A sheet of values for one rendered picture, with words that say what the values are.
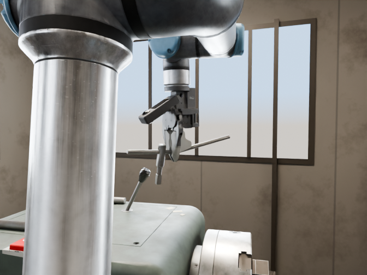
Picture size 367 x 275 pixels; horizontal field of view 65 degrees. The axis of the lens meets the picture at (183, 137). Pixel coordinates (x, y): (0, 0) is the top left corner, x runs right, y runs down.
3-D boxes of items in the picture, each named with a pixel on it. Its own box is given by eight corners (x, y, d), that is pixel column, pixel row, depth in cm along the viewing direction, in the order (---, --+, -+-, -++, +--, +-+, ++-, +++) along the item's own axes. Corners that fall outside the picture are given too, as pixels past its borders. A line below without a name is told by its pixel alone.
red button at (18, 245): (9, 253, 64) (9, 244, 64) (29, 243, 70) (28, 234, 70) (31, 256, 63) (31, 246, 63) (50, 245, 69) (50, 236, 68)
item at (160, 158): (155, 185, 80) (160, 145, 78) (152, 183, 82) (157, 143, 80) (163, 185, 81) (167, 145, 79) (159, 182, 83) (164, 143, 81)
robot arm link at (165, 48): (194, 18, 63) (200, 31, 74) (144, 21, 65) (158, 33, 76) (194, 55, 64) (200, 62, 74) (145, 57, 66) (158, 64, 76)
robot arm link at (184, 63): (157, 27, 75) (165, 34, 84) (158, 69, 77) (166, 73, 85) (186, 24, 74) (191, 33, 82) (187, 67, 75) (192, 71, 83)
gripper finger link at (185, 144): (194, 161, 82) (193, 129, 81) (177, 163, 79) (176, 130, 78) (188, 160, 85) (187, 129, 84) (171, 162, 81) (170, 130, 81)
